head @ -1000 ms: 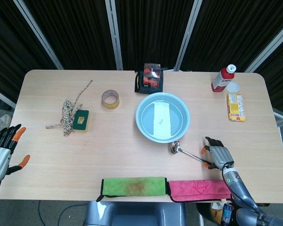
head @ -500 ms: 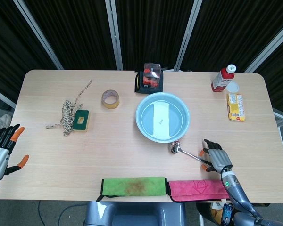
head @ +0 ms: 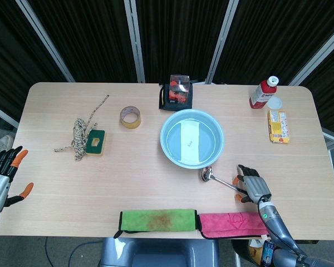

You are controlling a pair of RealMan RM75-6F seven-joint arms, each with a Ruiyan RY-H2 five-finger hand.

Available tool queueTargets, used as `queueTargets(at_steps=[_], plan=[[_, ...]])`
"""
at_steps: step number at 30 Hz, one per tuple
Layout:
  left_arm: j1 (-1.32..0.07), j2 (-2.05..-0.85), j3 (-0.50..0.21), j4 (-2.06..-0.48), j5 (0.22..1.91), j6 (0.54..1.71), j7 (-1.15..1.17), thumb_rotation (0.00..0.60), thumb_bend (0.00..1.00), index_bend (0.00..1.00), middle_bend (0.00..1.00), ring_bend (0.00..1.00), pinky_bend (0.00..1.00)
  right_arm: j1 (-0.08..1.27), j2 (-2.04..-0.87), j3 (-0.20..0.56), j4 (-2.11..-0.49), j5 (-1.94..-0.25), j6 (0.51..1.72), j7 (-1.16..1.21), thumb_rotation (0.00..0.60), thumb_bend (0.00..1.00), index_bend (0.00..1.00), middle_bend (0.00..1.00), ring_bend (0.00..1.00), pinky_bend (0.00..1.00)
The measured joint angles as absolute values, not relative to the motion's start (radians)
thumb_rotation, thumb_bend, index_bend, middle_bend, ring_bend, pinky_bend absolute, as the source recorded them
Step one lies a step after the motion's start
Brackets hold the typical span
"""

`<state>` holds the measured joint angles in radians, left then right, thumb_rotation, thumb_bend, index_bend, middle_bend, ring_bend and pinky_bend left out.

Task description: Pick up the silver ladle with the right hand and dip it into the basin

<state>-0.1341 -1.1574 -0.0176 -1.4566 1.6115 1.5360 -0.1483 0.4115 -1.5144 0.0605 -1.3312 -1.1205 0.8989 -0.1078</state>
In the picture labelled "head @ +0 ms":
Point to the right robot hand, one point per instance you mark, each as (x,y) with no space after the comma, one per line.
(256,187)

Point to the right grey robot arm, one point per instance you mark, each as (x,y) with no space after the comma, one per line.
(278,228)

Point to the light blue plastic basin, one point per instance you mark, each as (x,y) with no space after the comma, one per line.
(171,136)

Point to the grey sneaker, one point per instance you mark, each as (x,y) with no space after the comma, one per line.
(1,143)

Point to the pink microfibre cloth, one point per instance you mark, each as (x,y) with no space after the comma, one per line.
(231,224)

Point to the yellow cardboard packet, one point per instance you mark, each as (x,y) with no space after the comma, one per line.
(278,128)

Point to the blue drink can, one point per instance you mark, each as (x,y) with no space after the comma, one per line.
(268,251)

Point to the black waste bin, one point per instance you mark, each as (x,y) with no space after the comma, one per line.
(243,253)

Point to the white round lid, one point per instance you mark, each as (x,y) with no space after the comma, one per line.
(276,104)

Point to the red juice bottle white cap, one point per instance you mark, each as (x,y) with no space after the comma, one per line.
(263,96)

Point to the green microfibre cloth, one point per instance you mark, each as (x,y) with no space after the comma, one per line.
(158,221)

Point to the yellow sponge with green pad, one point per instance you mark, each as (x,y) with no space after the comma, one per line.
(96,143)

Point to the grey robot torso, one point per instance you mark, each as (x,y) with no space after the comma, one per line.
(158,253)

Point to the clear box with orange pieces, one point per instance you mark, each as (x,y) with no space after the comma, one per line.
(179,89)

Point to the yellowish adhesive tape roll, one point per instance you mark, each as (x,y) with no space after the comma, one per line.
(130,123)

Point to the white partition post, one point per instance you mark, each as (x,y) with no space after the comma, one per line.
(135,41)
(317,55)
(221,44)
(44,39)

